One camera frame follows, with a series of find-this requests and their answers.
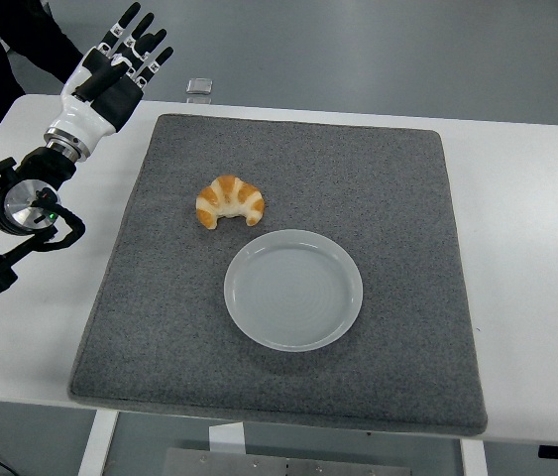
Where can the small clear floor box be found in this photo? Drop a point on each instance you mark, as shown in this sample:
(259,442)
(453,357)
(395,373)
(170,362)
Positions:
(199,85)

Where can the grey felt mat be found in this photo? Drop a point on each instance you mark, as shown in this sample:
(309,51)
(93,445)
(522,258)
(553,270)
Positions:
(159,322)

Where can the white table leg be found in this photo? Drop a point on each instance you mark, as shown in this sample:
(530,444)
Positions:
(97,446)
(474,458)

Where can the croissant bread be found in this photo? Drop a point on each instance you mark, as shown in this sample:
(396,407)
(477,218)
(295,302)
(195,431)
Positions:
(231,196)

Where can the grey round plate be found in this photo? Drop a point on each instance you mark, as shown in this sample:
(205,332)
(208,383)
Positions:
(293,292)

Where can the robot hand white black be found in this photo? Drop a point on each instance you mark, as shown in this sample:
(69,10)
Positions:
(76,121)

